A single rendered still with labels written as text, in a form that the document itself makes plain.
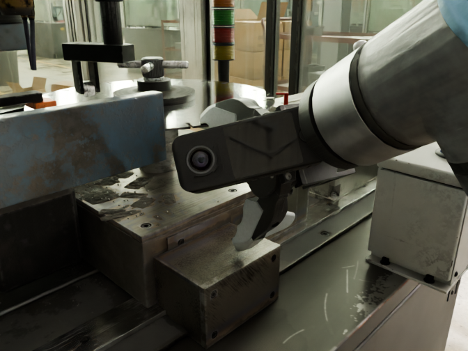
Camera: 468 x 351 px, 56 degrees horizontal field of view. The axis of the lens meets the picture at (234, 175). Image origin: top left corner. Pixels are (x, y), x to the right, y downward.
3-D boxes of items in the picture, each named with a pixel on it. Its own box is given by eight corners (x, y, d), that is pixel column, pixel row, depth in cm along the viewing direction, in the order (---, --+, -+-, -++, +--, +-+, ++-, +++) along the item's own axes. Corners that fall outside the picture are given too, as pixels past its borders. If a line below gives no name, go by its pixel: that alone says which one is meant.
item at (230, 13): (223, 24, 87) (223, 8, 86) (239, 25, 84) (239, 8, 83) (206, 25, 84) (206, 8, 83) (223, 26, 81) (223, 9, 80)
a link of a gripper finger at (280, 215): (273, 248, 41) (300, 178, 36) (259, 252, 41) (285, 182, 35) (248, 214, 44) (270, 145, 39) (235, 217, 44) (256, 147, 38)
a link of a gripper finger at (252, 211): (287, 258, 47) (315, 196, 42) (241, 272, 45) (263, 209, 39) (272, 237, 49) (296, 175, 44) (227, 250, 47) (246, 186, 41)
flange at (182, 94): (170, 109, 54) (170, 88, 53) (96, 102, 57) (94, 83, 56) (208, 93, 63) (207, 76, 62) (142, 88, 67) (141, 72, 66)
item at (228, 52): (223, 57, 90) (223, 42, 89) (239, 59, 87) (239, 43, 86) (207, 59, 87) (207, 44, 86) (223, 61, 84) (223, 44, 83)
